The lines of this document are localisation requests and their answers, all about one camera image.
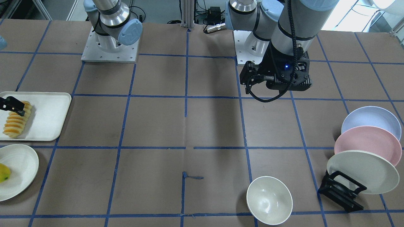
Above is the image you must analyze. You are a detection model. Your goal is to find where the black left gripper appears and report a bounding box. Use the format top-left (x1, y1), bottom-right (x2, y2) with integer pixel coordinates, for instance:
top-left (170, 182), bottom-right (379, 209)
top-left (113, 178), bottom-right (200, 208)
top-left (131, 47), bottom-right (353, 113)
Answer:
top-left (259, 47), bottom-right (312, 91)

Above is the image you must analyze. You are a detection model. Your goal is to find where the yellow ridged bread loaf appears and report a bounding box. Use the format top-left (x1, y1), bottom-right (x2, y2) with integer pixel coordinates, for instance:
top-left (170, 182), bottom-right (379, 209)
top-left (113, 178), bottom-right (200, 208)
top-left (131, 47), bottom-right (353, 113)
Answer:
top-left (3, 101), bottom-right (32, 138)

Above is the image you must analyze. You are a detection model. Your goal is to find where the blue plate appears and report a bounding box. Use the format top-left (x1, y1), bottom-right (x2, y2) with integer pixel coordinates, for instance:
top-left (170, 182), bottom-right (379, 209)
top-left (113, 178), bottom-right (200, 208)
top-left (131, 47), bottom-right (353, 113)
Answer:
top-left (341, 106), bottom-right (402, 140)

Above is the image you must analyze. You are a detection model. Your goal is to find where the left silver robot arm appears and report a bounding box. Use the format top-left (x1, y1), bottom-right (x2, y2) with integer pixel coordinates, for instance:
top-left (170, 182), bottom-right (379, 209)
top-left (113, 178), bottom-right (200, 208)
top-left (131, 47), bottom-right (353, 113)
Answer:
top-left (225, 0), bottom-right (338, 91)

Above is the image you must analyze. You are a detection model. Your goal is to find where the white round plate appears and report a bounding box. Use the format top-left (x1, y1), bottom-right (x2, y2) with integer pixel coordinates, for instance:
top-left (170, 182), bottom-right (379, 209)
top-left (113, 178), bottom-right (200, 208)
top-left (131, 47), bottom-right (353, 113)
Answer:
top-left (0, 144), bottom-right (39, 201)

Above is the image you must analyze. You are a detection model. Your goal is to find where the pink plate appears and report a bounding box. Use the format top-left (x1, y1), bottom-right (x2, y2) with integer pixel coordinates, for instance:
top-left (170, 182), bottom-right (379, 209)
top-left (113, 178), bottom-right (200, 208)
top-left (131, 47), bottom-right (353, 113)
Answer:
top-left (334, 125), bottom-right (402, 166)

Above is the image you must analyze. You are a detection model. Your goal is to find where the black plate rack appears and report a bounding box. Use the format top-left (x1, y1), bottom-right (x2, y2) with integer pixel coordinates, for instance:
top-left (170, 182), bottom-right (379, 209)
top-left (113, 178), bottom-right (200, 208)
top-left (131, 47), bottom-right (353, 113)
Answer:
top-left (317, 171), bottom-right (367, 213)

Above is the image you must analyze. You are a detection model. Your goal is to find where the cream plate in rack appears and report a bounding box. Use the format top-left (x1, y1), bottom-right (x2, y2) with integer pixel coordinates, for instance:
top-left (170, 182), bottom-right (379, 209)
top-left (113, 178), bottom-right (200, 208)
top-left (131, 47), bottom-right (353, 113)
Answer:
top-left (327, 150), bottom-right (400, 195)

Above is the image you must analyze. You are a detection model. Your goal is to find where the white rectangular tray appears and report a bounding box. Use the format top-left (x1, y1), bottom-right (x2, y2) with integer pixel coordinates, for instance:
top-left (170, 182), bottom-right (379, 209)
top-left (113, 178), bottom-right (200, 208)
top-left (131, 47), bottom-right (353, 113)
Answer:
top-left (0, 91), bottom-right (72, 141)

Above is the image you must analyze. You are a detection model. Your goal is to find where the yellow lemon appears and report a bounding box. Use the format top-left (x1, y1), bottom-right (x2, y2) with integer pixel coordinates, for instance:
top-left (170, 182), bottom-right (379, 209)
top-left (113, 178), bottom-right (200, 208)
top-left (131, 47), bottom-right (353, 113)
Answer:
top-left (0, 163), bottom-right (11, 183)

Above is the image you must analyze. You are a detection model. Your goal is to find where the cream bowl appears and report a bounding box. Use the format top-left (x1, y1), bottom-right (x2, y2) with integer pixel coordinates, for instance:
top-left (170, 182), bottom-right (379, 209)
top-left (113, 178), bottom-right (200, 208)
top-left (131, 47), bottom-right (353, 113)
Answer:
top-left (246, 176), bottom-right (294, 225)

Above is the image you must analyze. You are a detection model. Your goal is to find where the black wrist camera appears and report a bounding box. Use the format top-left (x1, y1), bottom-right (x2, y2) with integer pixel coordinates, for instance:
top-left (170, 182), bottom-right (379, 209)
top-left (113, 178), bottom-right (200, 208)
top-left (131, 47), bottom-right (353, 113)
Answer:
top-left (239, 61), bottom-right (269, 86)

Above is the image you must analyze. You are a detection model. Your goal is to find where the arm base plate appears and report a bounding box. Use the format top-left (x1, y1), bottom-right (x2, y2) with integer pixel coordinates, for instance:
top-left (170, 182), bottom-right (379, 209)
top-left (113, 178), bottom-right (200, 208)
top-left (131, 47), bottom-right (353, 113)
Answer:
top-left (81, 27), bottom-right (140, 63)
top-left (233, 30), bottom-right (287, 67)

